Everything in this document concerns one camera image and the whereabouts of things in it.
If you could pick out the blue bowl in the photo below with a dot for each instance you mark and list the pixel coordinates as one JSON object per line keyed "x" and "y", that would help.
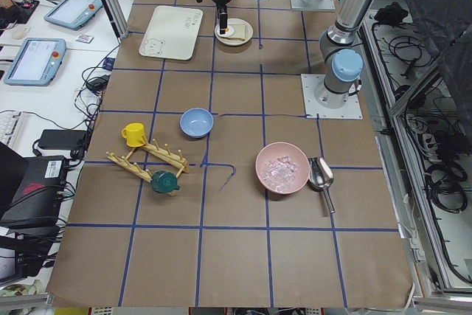
{"x": 196, "y": 122}

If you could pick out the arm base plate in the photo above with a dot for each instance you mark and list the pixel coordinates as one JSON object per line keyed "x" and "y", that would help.
{"x": 313, "y": 5}
{"x": 323, "y": 104}

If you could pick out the fried egg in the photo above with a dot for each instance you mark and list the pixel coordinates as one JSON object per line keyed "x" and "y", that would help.
{"x": 226, "y": 33}

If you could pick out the dark green mug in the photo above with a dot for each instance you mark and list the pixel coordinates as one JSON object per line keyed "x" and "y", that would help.
{"x": 164, "y": 182}

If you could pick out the yellow mug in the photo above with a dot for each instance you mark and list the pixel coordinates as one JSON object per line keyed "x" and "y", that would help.
{"x": 134, "y": 134}

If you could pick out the wooden cup rack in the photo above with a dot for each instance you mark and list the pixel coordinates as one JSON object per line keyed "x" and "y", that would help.
{"x": 162, "y": 154}

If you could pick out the pink bowl with ice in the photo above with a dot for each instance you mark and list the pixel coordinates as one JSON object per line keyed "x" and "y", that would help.
{"x": 282, "y": 168}

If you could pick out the far teach pendant tablet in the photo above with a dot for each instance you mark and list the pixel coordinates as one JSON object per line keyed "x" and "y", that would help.
{"x": 73, "y": 14}

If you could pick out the near teach pendant tablet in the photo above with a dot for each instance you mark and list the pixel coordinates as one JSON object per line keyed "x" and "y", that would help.
{"x": 37, "y": 62}

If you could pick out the bottom bread slice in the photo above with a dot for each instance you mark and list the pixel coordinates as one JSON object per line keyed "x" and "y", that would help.
{"x": 240, "y": 32}

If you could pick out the teach pendant tablet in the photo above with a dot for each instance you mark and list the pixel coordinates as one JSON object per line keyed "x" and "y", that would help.
{"x": 37, "y": 62}
{"x": 73, "y": 14}

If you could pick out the cream round plate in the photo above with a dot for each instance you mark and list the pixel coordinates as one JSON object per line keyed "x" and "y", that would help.
{"x": 249, "y": 33}

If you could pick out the cream bear serving tray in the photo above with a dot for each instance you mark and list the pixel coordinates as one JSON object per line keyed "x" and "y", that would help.
{"x": 171, "y": 33}

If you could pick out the metal ice scoop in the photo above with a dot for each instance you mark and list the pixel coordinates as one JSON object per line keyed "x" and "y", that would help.
{"x": 320, "y": 179}

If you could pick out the black computer box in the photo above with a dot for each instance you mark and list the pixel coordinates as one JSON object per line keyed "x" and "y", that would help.
{"x": 37, "y": 201}

